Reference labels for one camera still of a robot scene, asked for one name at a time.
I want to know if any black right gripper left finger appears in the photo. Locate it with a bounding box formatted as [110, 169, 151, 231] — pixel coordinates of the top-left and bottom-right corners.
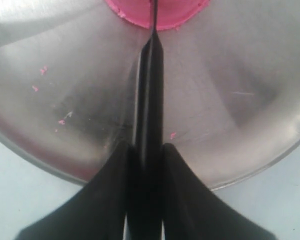
[16, 141, 130, 240]

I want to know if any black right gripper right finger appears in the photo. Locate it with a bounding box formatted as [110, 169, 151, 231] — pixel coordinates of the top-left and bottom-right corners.
[163, 143, 276, 240]

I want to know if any black-handled knife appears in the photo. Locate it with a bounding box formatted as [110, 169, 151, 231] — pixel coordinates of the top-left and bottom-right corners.
[127, 0, 164, 240]

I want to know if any pink clay piece front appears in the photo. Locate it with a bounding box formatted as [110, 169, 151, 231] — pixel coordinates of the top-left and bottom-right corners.
[106, 0, 210, 31]

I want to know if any round steel plate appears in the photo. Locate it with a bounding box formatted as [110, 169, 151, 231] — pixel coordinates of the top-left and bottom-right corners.
[0, 0, 300, 189]

